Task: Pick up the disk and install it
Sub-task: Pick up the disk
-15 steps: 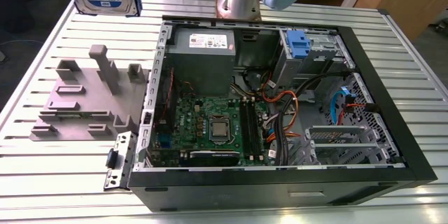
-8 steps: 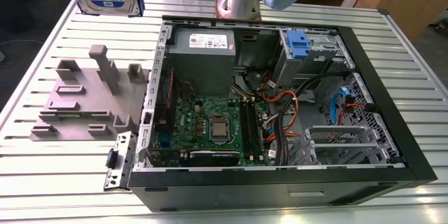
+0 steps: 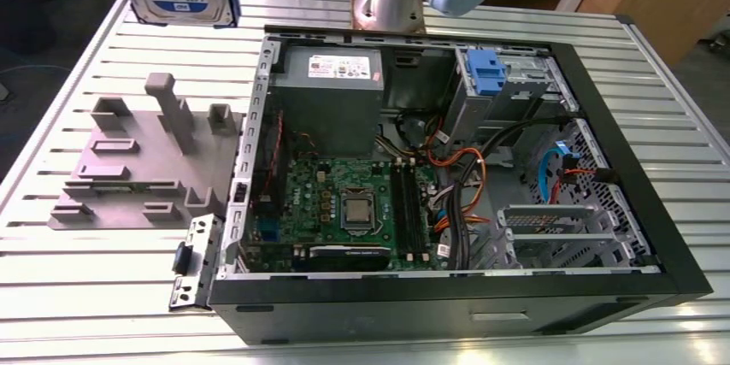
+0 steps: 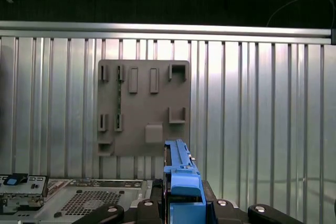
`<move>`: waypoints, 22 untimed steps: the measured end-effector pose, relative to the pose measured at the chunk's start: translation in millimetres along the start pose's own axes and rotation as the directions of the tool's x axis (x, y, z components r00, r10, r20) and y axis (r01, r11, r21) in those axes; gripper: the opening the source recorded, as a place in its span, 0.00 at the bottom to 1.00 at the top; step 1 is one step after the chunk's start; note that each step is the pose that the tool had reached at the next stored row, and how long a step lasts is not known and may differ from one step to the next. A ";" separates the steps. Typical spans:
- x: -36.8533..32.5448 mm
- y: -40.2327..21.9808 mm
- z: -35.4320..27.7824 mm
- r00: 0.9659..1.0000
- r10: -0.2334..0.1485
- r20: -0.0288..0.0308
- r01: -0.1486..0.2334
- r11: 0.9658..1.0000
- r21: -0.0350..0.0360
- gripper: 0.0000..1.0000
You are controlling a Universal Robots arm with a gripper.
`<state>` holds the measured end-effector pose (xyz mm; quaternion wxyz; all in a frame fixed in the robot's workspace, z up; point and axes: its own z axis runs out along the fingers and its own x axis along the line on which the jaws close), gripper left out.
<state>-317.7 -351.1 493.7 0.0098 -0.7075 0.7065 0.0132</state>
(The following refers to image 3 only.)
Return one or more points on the metal disk bay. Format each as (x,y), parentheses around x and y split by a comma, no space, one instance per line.
(565,238)

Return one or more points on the green motherboard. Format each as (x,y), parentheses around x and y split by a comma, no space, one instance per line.
(365,172)

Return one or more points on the CPU socket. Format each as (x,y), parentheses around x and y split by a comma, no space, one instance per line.
(360,193)

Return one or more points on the silver CPU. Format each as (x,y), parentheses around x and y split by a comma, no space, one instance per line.
(360,211)

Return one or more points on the grey power supply unit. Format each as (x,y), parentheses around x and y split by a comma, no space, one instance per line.
(325,117)

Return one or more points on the black RAM slot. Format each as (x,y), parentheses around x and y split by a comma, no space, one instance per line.
(419,211)
(403,211)

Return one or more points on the grey metal drive cage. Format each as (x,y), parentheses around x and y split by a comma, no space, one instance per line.
(473,121)

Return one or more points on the black graphics card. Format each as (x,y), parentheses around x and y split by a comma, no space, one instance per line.
(348,256)

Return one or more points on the blue drive latch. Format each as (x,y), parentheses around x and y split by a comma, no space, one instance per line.
(485,74)

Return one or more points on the black open PC case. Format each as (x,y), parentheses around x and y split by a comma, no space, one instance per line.
(400,305)

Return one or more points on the grey parts rack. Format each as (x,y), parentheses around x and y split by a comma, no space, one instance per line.
(149,160)

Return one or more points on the green RAM stick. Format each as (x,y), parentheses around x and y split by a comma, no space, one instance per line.
(124,189)

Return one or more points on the grey metal slot bracket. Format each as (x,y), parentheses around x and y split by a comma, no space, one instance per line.
(201,228)

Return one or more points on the black blue bracket knob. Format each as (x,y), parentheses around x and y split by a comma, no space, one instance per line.
(184,258)

